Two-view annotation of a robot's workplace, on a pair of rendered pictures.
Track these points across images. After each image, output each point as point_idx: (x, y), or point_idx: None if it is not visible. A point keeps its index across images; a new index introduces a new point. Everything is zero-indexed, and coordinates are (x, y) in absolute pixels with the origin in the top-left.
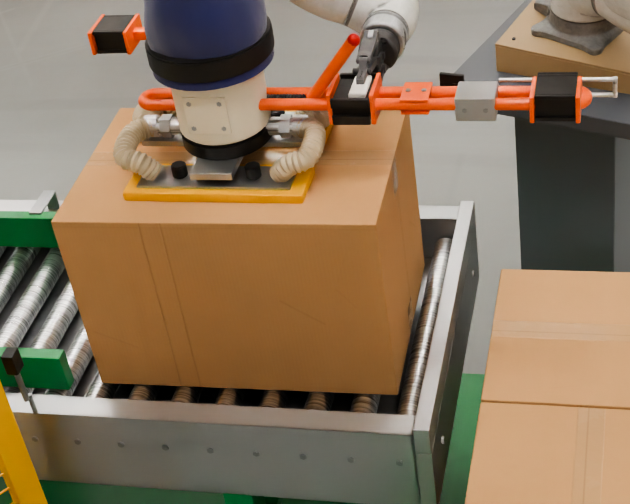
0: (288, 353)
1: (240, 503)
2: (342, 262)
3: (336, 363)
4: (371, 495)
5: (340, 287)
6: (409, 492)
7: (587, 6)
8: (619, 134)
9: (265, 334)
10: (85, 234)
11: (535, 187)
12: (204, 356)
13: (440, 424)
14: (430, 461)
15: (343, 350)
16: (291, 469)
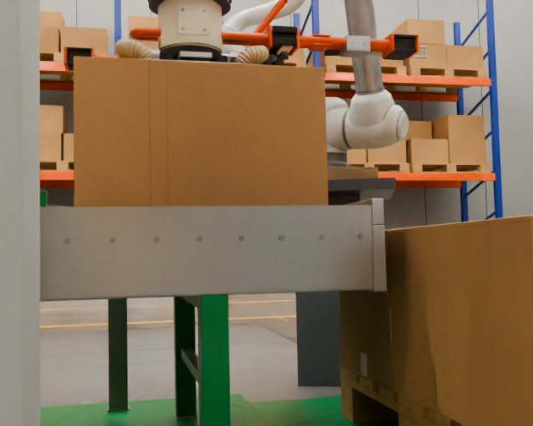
0: (249, 188)
1: (216, 307)
2: (299, 99)
3: (285, 196)
4: (334, 279)
5: (295, 122)
6: (365, 271)
7: (338, 135)
8: (376, 186)
9: (233, 168)
10: (101, 68)
11: None
12: (178, 193)
13: None
14: (383, 232)
15: (292, 182)
16: (269, 255)
